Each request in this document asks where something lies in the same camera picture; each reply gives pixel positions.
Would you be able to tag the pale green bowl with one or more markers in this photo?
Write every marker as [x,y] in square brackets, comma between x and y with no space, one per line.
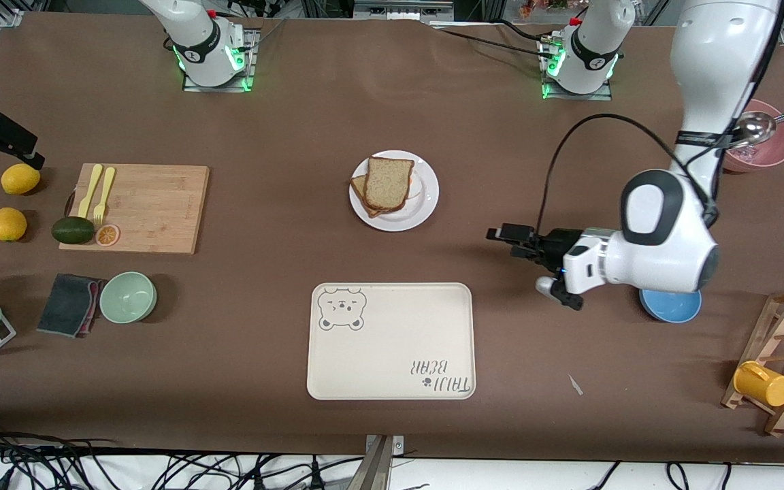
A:
[128,297]

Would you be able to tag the wooden cutting board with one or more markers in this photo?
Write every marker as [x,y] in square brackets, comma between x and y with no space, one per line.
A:
[154,211]

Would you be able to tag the pink bowl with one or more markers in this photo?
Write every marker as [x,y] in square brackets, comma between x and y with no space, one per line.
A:
[773,153]

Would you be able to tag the wooden mug rack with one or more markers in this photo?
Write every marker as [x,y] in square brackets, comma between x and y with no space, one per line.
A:
[758,344]

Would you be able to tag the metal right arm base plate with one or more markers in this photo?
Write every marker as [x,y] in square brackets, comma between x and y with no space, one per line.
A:
[252,61]

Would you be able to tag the blue bowl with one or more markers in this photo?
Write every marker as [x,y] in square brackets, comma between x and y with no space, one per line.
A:
[670,307]

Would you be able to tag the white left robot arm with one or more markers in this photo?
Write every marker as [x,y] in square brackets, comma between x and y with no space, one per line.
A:
[671,238]

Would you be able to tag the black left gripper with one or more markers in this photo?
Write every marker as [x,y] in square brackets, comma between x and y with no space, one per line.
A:
[558,246]

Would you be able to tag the yellow lemon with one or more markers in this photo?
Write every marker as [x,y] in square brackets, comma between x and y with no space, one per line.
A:
[7,224]
[19,180]

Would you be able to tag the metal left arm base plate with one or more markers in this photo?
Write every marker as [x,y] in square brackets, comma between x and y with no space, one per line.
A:
[603,94]

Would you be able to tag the cream bear print tray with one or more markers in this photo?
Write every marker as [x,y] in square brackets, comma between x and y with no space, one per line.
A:
[392,354]

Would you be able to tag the small white paper scrap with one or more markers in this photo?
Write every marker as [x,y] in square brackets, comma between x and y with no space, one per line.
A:
[575,385]

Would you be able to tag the grey metal box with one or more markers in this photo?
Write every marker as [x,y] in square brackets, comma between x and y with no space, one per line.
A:
[399,10]

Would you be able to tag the grey and pink folded cloth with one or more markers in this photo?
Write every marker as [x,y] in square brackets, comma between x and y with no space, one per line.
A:
[65,306]

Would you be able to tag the green avocado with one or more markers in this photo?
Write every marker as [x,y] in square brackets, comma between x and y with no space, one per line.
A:
[72,230]

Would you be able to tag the grey metal mount bracket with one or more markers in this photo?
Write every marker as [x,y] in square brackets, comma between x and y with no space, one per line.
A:
[378,463]

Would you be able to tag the white round plate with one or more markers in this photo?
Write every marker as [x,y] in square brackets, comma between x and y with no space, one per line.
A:
[405,219]

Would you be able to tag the yellow mug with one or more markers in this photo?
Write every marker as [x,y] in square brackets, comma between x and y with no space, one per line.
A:
[763,384]

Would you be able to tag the yellow plastic knife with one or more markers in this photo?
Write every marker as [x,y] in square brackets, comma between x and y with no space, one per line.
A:
[90,190]

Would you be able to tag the toy orange slice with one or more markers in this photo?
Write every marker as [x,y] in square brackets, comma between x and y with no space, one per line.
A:
[107,235]

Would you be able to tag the toy fried egg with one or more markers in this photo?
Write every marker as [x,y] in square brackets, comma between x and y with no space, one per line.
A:
[416,187]

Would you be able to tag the yellow plastic fork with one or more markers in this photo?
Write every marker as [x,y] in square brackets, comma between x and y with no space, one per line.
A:
[103,197]

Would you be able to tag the metal ladle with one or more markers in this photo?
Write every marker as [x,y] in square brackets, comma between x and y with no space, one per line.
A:
[756,128]

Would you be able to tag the brown bread slice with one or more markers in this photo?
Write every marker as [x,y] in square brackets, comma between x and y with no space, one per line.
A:
[388,182]
[358,187]

